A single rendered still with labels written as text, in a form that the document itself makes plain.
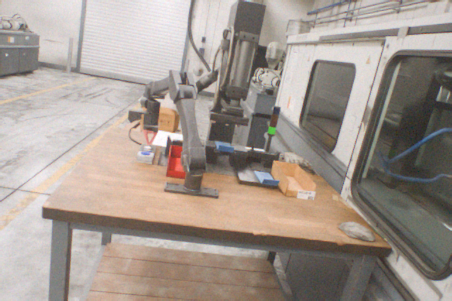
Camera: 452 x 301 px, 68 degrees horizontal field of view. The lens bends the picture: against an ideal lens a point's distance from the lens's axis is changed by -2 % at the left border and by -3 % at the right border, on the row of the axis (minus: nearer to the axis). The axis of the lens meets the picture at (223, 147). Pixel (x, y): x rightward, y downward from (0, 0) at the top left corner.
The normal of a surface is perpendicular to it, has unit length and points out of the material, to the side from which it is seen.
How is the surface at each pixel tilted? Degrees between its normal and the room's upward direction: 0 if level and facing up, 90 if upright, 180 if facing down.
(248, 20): 90
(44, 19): 90
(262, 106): 90
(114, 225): 90
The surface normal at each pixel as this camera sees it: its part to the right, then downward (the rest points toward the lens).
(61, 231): 0.11, 0.29
